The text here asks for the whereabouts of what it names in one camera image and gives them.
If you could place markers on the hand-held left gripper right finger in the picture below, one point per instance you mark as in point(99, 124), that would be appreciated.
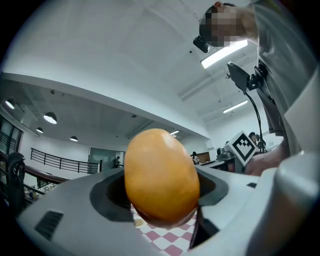
point(235, 200)

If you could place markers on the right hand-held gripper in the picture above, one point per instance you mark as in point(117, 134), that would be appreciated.
point(243, 148)

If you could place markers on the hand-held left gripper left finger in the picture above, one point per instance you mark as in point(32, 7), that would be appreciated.
point(80, 225)

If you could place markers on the yellow food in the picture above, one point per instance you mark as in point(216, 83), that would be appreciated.
point(162, 175)

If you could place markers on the person's right forearm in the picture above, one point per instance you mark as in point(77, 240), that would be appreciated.
point(267, 160)

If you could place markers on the long ceiling light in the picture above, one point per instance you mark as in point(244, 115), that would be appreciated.
point(223, 53)
point(174, 132)
point(235, 106)

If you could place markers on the black mounted tablet screen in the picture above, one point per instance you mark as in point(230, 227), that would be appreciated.
point(237, 75)

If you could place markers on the pink white checkered tablecloth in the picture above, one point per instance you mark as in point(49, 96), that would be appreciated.
point(170, 240)

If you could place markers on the black balcony railing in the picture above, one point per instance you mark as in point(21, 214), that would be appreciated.
point(45, 153)

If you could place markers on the black office chair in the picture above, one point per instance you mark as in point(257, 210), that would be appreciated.
point(15, 175)

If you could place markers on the black pendant lamp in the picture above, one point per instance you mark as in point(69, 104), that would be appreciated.
point(74, 138)
point(50, 118)
point(10, 103)
point(39, 130)

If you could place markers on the person's grey shirt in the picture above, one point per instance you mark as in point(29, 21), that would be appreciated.
point(287, 62)

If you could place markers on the person's head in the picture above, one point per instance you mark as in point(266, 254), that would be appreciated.
point(225, 25)

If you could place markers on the black railing with wooden rail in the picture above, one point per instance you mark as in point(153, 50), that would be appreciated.
point(50, 178)

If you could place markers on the black tablet mount clamp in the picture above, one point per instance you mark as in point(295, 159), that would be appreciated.
point(257, 75)

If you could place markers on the black head-mounted camera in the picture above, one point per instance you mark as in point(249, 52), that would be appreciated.
point(200, 44)

